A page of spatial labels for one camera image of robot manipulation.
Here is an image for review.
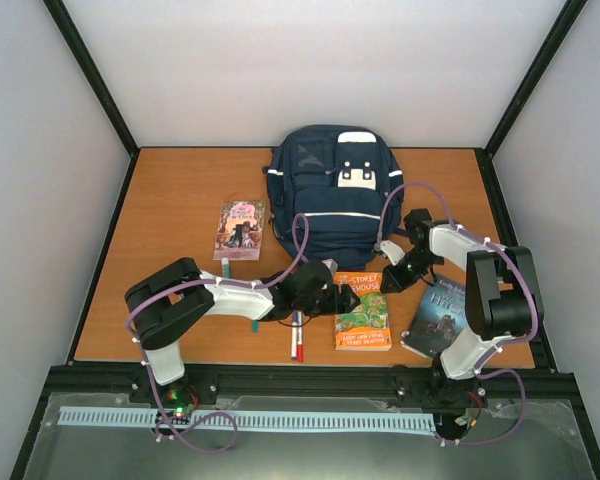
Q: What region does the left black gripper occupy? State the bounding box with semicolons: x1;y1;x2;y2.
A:
295;285;360;319

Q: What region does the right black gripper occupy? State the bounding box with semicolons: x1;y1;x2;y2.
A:
383;251;442;296

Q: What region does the orange Treehouse paperback book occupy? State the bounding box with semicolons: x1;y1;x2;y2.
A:
334;272;392;352

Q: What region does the dark Wuthering Heights book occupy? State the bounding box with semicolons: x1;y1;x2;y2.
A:
400;276;467;359

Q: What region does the navy blue student backpack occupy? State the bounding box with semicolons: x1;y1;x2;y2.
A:
265;125;404;271

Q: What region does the pink Taming of Shrew book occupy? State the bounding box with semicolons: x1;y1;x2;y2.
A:
213;200;266;261

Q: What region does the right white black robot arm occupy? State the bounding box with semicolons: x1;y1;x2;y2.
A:
375;209;544;406

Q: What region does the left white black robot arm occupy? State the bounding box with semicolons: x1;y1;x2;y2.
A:
124;257;360;403

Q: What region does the blue purple marker pen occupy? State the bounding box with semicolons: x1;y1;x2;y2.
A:
291;311;301;361

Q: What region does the red marker pen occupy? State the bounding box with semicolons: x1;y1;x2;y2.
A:
296;326;304;363

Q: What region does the green cap glue stick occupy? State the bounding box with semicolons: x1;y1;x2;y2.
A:
221;257;232;279

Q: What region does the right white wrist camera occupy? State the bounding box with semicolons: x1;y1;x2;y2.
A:
375;240;405;266

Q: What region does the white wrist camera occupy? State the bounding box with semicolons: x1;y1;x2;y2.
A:
322;259;338;272
375;240;405;266

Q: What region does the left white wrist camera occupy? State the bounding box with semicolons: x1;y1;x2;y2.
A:
322;259;338;272

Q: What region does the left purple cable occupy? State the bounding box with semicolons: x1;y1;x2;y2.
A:
125;213;311;455

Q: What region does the purple cable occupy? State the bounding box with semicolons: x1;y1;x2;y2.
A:
125;213;311;455
377;181;537;446

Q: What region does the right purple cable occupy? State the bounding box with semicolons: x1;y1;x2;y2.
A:
377;181;537;446

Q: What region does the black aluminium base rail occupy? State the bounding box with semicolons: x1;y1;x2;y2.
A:
44;363;579;407

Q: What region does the black frame post right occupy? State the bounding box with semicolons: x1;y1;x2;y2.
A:
484;0;588;161

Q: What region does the black frame post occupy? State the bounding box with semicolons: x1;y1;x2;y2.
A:
484;0;588;161
43;0;140;159

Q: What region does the light blue cable duct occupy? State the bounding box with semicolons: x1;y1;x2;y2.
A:
57;406;436;435

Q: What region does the black frame post left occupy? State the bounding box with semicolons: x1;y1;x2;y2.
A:
43;0;140;159

